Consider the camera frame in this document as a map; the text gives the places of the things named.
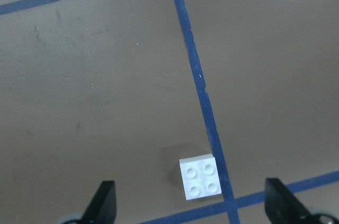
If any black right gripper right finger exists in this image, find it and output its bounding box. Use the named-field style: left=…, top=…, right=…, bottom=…
left=265, top=178, right=312, bottom=223

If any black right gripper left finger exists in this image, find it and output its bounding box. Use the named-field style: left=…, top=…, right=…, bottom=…
left=80, top=181, right=117, bottom=224

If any white block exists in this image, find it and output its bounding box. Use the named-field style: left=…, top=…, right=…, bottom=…
left=179, top=154, right=221, bottom=201

